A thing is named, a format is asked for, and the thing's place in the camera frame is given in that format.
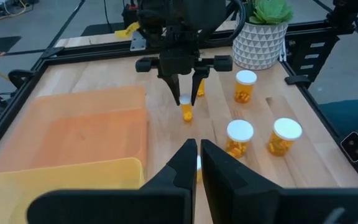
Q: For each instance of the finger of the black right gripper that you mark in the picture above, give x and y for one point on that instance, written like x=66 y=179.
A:
x=199 y=77
x=172 y=84

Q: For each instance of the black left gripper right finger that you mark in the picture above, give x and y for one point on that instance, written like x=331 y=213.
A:
x=244 y=202

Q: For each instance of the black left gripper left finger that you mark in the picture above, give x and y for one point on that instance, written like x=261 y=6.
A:
x=166 y=205

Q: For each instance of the small amber pill bottle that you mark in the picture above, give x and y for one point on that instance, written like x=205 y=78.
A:
x=186 y=113
x=201 y=90

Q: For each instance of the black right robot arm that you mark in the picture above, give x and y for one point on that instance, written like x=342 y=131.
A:
x=204 y=12

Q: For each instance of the yellow translucent plastic bin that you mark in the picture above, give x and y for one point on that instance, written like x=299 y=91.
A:
x=73 y=183

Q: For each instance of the orange translucent plastic bin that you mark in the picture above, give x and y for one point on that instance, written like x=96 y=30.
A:
x=89 y=133

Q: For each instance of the yellow paper tag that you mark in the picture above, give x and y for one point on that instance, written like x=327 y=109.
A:
x=127 y=30

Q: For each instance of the potted green succulent plant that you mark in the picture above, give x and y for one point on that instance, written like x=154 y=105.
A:
x=259 y=46

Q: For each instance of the black panel with white labels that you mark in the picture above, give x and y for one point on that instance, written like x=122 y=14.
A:
x=312 y=62

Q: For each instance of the silver metal bracket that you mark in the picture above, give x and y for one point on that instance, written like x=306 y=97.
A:
x=138 y=42

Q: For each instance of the black aluminium table frame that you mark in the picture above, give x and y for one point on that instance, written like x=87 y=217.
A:
x=89 y=53

